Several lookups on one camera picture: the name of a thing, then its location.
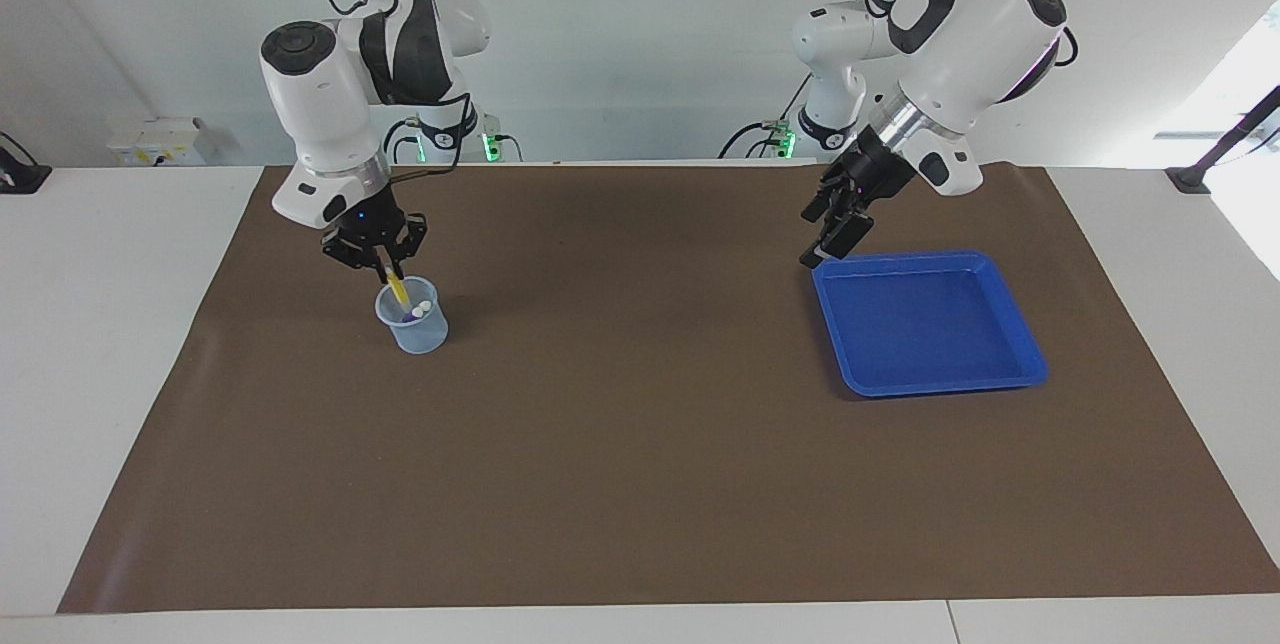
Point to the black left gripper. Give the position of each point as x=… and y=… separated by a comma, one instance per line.
x=870, y=174

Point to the translucent plastic cup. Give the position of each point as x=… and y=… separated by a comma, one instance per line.
x=425, y=339

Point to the brown table mat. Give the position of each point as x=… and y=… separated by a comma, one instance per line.
x=640, y=484

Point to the white wall socket box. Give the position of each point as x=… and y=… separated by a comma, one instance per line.
x=150, y=144

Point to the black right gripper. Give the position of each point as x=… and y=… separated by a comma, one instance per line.
x=375, y=224

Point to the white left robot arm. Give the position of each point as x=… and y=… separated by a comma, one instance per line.
x=970, y=34

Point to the black camera stand pole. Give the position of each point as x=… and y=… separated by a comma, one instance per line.
x=1190, y=179

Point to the yellow pen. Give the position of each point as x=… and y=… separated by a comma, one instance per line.
x=398, y=289

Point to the small black table clamp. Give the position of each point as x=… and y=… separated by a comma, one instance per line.
x=20, y=179

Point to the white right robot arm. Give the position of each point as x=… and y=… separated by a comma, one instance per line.
x=310, y=114

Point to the green lit base connector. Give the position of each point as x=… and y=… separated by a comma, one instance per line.
x=490, y=146
x=787, y=139

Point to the blue plastic tray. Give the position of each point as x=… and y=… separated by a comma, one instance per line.
x=930, y=324

